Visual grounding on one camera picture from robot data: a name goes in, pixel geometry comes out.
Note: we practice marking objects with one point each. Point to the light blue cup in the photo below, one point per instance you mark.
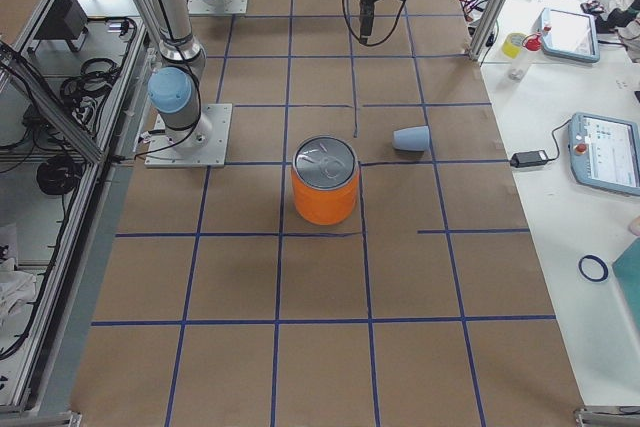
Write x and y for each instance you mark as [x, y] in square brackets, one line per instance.
[413, 139]

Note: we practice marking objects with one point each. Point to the yellow tape roll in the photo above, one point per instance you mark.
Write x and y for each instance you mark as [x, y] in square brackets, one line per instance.
[513, 44]

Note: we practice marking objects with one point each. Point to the orange can with silver lid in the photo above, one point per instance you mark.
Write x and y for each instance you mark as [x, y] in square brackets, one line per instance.
[325, 175]

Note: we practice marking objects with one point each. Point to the red cap squeeze bottle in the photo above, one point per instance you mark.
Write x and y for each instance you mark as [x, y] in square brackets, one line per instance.
[531, 52]

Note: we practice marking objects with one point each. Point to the far teach pendant tablet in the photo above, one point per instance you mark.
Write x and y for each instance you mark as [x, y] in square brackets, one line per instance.
[569, 35]

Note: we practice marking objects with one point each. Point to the teach pendant tablet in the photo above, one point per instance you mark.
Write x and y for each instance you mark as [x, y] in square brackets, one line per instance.
[604, 153]
[569, 35]

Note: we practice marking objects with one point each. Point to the black power adapter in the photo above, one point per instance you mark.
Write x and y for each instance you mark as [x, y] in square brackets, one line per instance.
[527, 159]

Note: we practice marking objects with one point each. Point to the near teach pendant tablet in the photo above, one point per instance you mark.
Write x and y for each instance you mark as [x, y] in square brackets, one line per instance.
[604, 153]

